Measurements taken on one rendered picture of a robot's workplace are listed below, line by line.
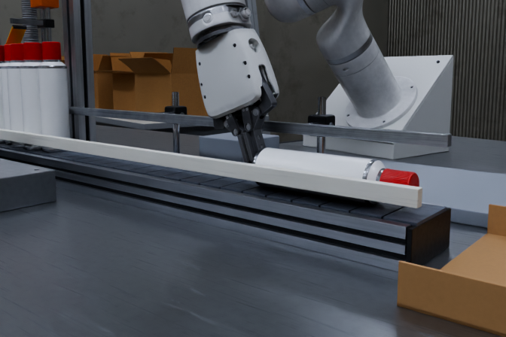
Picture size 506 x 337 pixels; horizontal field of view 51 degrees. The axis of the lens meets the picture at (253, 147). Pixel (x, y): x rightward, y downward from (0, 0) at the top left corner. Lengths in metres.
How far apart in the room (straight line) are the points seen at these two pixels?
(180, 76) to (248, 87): 2.14
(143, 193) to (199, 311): 0.36
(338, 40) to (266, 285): 0.79
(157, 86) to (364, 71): 1.77
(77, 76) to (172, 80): 1.57
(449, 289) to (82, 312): 0.30
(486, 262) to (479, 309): 0.15
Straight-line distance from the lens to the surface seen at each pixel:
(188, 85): 2.85
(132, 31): 6.09
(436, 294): 0.48
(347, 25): 1.20
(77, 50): 1.25
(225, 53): 0.70
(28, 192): 0.86
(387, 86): 1.31
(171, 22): 6.33
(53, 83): 1.06
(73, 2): 1.25
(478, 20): 8.18
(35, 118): 1.11
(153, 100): 2.92
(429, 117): 1.37
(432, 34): 8.53
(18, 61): 1.16
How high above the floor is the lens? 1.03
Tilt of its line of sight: 8 degrees down
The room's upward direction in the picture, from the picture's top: straight up
